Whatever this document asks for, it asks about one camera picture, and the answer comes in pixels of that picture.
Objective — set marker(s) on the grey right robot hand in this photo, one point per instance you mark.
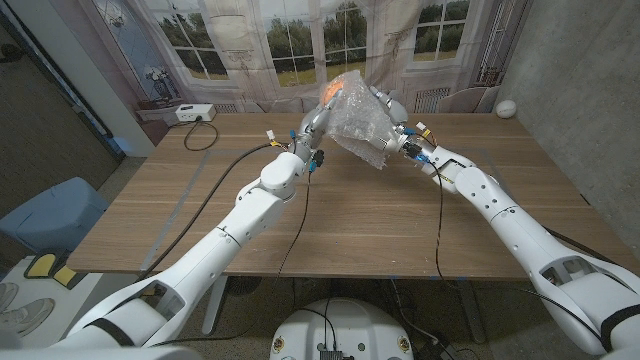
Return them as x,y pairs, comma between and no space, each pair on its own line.
400,112

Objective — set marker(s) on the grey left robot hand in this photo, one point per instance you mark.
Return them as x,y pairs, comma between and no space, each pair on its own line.
311,137

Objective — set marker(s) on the clear bubble wrap sheet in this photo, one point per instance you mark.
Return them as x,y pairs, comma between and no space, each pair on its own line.
357,120

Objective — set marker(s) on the orange mini basketball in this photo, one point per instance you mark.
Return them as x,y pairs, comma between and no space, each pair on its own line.
331,92

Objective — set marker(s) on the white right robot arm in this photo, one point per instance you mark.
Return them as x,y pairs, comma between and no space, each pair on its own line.
520,235

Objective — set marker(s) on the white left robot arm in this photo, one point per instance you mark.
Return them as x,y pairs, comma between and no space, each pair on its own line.
225,240

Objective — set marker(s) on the white ball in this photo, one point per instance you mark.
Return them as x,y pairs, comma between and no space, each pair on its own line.
506,109

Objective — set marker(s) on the white power strip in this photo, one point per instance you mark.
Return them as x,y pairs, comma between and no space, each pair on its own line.
195,112

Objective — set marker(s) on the printed window backdrop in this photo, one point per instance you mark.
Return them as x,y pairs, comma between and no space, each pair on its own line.
250,97

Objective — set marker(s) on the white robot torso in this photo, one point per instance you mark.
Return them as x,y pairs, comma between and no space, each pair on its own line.
345,325

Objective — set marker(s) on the grey metal table leg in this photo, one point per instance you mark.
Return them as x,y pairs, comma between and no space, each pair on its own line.
472,315
215,310

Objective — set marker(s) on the blue chair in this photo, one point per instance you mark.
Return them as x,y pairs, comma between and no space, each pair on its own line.
55,215

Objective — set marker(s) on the yellow black foot pedal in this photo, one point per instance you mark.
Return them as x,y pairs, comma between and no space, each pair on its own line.
67,276
41,266

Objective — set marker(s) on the grey sneaker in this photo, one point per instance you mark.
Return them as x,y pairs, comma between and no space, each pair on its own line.
25,317
6,295

